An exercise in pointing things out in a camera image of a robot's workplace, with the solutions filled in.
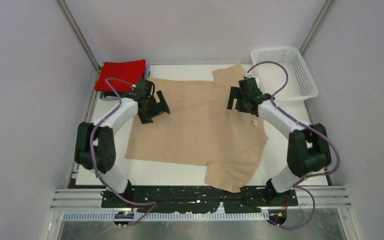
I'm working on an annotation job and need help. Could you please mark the red folded t shirt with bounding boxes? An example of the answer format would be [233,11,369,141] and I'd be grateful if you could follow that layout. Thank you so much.
[94,59,146,92]

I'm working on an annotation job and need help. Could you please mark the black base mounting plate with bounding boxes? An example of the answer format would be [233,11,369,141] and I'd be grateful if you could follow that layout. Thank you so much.
[100,185,298,214]

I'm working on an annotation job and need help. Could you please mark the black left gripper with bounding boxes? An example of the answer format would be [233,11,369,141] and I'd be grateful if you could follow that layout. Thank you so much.
[139,91,170,124]

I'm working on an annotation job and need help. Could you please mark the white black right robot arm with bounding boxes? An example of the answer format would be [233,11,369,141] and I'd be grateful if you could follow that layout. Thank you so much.
[227,77,332,205]

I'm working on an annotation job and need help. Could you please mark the white slotted cable duct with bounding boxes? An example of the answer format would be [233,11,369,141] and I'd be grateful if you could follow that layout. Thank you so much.
[62,209,269,222]

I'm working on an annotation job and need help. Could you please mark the white plastic laundry basket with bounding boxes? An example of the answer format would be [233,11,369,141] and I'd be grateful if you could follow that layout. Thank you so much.
[250,46,319,102]

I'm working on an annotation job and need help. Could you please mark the beige t shirt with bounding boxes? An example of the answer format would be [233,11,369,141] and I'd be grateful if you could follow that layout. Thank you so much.
[125,64,268,193]

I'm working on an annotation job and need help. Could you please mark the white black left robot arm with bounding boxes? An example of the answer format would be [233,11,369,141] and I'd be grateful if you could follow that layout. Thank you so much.
[74,77,170,207]

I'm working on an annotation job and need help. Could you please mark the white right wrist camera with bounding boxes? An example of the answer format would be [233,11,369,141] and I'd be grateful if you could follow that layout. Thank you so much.
[243,75,260,85]

